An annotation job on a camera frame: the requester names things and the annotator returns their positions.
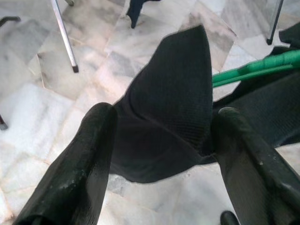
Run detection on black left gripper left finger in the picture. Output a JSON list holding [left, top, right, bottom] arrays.
[[14, 103, 118, 225]]

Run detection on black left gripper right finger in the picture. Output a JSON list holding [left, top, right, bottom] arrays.
[[211, 106, 300, 225]]

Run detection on black garment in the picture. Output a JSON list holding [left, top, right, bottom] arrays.
[[109, 23, 300, 184]]

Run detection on green plastic clothes hanger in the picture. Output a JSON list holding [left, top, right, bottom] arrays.
[[212, 49, 300, 89]]

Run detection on silver metal clothes rack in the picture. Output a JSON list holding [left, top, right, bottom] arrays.
[[50, 0, 286, 74]]

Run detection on navy blue t-shirt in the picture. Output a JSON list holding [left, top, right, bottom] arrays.
[[126, 0, 156, 29]]

